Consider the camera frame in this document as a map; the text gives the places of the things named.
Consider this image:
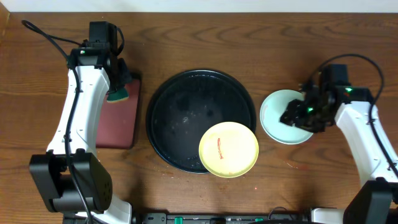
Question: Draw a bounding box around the green yellow sponge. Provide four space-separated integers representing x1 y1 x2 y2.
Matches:
106 87 129 103

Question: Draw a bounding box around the yellow plate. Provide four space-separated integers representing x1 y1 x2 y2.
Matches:
198 122 259 178

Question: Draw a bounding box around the rectangular dark red tray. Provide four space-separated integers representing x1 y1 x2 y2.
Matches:
96 73 141 149

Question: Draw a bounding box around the round black tray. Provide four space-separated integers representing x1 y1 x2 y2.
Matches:
146 69 256 174

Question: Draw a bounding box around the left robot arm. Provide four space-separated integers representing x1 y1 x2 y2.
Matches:
29 47 132 223

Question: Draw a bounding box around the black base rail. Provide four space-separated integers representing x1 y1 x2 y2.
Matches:
132 213 310 224

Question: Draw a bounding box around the light blue plate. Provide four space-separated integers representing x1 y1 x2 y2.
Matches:
259 90 313 145

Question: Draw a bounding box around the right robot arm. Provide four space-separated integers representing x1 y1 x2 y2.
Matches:
280 81 397 223

